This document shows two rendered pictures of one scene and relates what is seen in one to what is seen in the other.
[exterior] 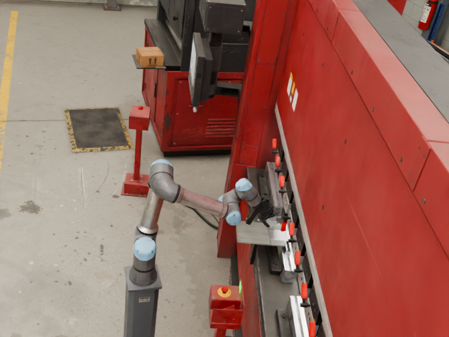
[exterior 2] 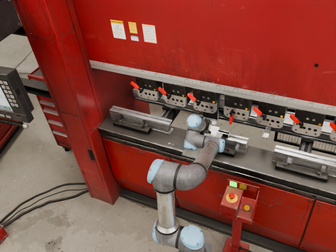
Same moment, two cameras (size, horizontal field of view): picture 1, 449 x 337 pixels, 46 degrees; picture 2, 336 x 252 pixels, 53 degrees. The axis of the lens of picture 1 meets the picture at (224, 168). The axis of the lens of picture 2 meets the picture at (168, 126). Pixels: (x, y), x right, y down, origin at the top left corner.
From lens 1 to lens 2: 1.95 m
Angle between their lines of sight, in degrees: 43
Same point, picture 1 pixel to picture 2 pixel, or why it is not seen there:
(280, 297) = (260, 160)
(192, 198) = (207, 161)
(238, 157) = (89, 126)
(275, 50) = (67, 15)
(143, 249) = (198, 237)
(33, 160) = not seen: outside the picture
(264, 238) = not seen: hidden behind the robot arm
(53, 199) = not seen: outside the picture
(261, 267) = (224, 160)
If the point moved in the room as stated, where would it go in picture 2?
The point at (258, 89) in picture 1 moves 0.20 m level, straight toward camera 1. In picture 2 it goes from (74, 60) to (96, 68)
